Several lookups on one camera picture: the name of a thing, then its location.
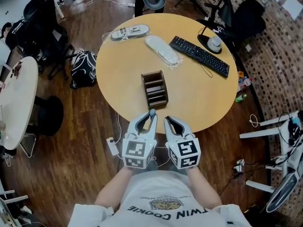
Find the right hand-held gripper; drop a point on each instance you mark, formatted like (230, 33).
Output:
(187, 152)

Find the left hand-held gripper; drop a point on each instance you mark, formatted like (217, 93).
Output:
(135, 151)

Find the person's right forearm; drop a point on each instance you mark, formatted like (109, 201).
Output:
(204, 188)

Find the person's left forearm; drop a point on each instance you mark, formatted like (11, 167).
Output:
(111, 190)

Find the dark wooden desk organizer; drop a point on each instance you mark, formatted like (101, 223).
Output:
(155, 91)

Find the white power strip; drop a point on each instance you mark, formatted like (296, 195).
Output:
(113, 146)

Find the green plastic bottle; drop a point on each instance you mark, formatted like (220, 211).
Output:
(241, 98)

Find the small white floor device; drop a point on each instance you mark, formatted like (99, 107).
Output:
(239, 165)

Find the white wrapped oval case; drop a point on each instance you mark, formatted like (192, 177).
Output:
(162, 49)

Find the person's white printed shirt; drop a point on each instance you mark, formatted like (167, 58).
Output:
(163, 202)

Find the black keyboard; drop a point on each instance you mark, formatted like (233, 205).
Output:
(201, 55)

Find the clear plastic bottle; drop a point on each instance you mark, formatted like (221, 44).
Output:
(245, 83)

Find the black and white backpack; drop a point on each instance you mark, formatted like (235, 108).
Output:
(84, 70)

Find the grey wrapped case with label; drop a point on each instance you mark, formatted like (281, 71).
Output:
(130, 32)

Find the black round stool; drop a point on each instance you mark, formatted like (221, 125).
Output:
(50, 116)

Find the white metal rack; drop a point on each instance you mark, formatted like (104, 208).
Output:
(284, 150)

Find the black desk lamp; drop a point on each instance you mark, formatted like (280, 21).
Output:
(225, 6)

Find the white round table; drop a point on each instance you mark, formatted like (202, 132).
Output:
(17, 98)

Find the black mesh office chair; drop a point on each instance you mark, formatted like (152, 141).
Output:
(47, 37)

